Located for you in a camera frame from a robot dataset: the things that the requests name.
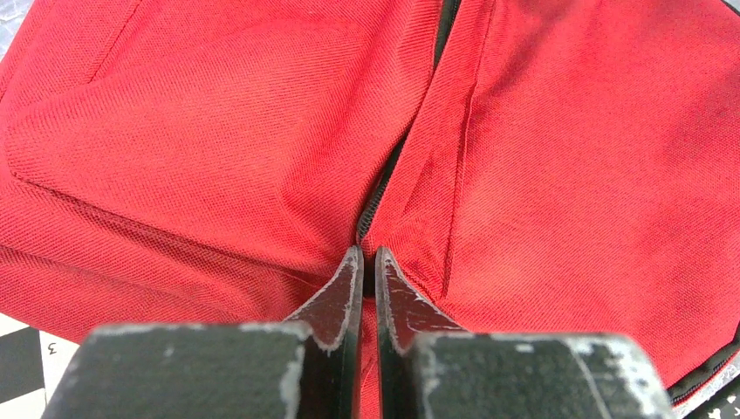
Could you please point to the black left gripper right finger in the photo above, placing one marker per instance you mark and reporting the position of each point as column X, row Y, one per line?
column 431, row 367

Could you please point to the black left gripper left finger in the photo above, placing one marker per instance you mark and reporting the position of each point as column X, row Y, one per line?
column 305, row 366

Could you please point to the black and white chessboard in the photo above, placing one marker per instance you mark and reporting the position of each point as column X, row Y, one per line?
column 32, row 364

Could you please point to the red student backpack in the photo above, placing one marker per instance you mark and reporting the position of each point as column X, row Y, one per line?
column 534, row 166

